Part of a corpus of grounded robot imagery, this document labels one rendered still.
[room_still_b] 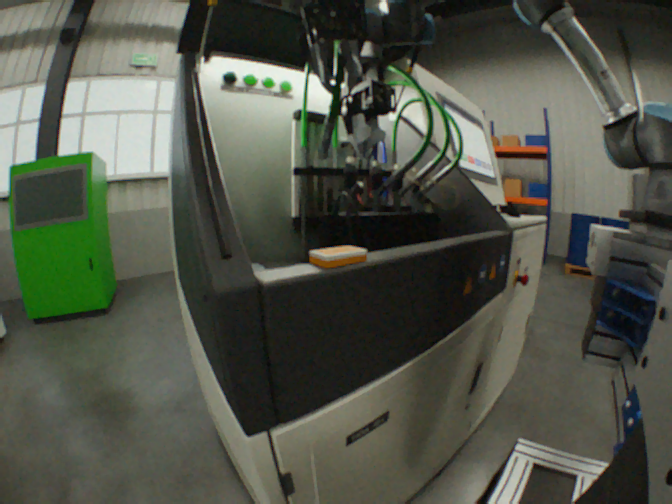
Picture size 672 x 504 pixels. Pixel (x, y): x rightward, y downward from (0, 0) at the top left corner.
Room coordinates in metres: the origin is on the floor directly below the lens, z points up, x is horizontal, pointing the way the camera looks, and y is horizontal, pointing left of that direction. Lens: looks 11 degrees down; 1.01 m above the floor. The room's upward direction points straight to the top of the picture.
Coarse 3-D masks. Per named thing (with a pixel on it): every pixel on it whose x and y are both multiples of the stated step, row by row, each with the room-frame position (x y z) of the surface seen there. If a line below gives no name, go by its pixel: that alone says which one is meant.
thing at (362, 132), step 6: (360, 114) 0.52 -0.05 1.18; (354, 120) 0.53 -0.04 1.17; (360, 120) 0.52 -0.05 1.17; (354, 126) 0.53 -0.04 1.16; (360, 126) 0.53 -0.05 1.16; (366, 126) 0.51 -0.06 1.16; (354, 132) 0.53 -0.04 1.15; (360, 132) 0.53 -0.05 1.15; (366, 132) 0.51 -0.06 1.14; (372, 132) 0.50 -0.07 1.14; (354, 138) 0.53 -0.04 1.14; (360, 138) 0.53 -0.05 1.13; (366, 138) 0.52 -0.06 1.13; (354, 144) 0.54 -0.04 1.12; (360, 144) 0.54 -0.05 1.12; (360, 150) 0.54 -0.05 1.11; (360, 156) 0.55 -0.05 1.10
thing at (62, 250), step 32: (64, 160) 1.59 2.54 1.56; (96, 160) 1.93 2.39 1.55; (32, 192) 1.34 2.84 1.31; (64, 192) 1.59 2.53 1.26; (96, 192) 1.94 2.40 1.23; (32, 224) 1.33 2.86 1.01; (64, 224) 1.58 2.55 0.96; (96, 224) 1.87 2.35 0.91; (32, 256) 1.30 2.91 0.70; (64, 256) 1.55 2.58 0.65; (96, 256) 1.77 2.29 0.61; (32, 288) 1.25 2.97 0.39; (64, 288) 1.50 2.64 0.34; (96, 288) 1.73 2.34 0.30; (64, 320) 1.46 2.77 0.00
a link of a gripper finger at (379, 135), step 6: (372, 120) 0.55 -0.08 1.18; (372, 126) 0.55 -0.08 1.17; (378, 132) 0.54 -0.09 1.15; (384, 132) 0.53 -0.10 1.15; (372, 138) 0.55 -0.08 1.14; (378, 138) 0.54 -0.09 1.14; (384, 138) 0.53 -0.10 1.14; (366, 144) 0.55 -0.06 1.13; (372, 144) 0.55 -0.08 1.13; (366, 150) 0.55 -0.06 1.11; (366, 156) 0.55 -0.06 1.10
